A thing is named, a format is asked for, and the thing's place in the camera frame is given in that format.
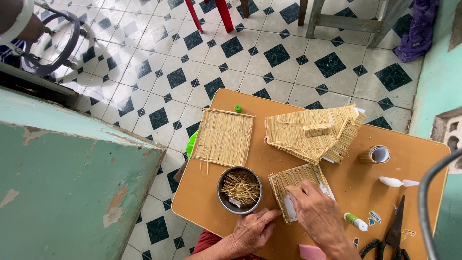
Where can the person's left hand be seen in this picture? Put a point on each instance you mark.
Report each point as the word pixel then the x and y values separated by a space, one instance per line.
pixel 251 233

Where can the person's right hand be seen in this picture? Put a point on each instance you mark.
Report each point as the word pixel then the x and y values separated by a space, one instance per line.
pixel 319 216

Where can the person's right fingers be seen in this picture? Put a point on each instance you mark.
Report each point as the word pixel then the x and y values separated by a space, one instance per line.
pixel 301 195

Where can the person's left fingers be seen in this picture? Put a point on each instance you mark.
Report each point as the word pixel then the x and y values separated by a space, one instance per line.
pixel 267 216

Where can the small toothpick panel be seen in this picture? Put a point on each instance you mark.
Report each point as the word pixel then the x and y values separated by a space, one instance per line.
pixel 283 180

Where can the heap of loose toothpicks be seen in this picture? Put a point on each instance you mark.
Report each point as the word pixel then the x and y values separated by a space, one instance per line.
pixel 241 187

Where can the round metal bowl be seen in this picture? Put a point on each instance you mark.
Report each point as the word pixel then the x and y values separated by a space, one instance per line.
pixel 223 202

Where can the toothpick model house roof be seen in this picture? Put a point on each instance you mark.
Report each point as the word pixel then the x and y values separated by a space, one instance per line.
pixel 306 144

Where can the pink foam piece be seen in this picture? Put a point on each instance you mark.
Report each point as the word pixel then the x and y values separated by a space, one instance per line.
pixel 312 252

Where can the white glue tube green cap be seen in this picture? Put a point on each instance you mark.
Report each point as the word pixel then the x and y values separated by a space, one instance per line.
pixel 354 221

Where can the person's red garment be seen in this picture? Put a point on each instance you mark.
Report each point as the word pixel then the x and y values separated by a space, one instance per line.
pixel 207 242

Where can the toothpick-covered paper roll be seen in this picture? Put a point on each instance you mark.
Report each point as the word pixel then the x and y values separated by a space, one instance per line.
pixel 366 155

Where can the blue sticker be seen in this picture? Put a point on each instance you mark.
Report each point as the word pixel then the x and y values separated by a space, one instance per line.
pixel 374 218

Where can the flat square toothpick panel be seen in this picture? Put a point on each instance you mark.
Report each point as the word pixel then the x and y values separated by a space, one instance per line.
pixel 223 137

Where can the white glue nozzle bottle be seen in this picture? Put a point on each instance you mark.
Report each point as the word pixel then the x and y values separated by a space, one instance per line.
pixel 391 182

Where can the bright green plastic item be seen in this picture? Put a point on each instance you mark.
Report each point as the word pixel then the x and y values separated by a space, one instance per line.
pixel 191 144

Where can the small green cap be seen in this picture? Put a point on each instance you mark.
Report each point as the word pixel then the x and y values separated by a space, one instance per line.
pixel 238 108

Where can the grey curved metal tube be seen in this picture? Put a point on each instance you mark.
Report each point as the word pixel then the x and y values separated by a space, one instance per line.
pixel 423 202

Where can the grey wooden stool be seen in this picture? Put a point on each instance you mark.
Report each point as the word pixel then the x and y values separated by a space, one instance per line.
pixel 348 23

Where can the dark wooden chair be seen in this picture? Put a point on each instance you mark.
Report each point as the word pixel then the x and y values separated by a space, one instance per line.
pixel 303 11

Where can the red plastic stool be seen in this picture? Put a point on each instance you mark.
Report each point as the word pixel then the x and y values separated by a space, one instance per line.
pixel 225 14

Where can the purple cloth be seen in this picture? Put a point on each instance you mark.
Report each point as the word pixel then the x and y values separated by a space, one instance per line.
pixel 418 32

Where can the blue striped cloth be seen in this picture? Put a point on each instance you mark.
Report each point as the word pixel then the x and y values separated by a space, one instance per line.
pixel 9 54

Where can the brown round object white band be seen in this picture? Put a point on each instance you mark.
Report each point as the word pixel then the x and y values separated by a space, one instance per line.
pixel 18 18

